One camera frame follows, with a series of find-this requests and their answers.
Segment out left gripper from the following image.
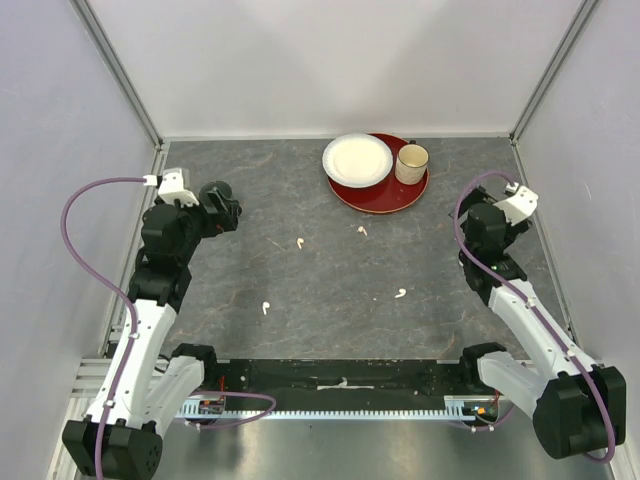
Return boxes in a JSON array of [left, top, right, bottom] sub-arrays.
[[170, 187, 238, 263]]

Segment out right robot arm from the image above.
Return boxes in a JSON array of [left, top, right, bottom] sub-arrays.
[[452, 183, 627, 464]]

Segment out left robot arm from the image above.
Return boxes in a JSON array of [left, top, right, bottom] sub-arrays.
[[62, 181, 242, 479]]

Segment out dark green mug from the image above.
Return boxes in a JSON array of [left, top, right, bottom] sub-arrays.
[[199, 181, 233, 201]]

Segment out red round tray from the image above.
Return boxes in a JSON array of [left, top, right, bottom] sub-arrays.
[[325, 133, 429, 214]]

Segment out cream ceramic cup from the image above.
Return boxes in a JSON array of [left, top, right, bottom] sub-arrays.
[[395, 143, 429, 185]]

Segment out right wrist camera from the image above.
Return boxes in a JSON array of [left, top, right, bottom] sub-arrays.
[[494, 182, 539, 226]]

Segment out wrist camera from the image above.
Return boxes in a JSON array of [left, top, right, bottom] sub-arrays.
[[494, 182, 539, 226], [158, 167, 199, 208]]

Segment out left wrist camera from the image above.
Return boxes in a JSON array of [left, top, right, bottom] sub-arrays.
[[158, 167, 199, 208]]

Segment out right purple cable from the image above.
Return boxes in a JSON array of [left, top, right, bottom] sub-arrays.
[[452, 169, 617, 462]]

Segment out purple cable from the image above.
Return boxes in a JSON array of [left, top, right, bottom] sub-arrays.
[[452, 169, 617, 462], [60, 175, 278, 477]]

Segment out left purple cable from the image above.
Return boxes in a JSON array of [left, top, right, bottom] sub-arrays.
[[60, 175, 278, 477]]

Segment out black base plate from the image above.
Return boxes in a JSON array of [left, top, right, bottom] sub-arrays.
[[205, 359, 494, 413]]

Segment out grey cable duct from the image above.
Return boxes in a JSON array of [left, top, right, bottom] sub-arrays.
[[174, 395, 494, 422]]

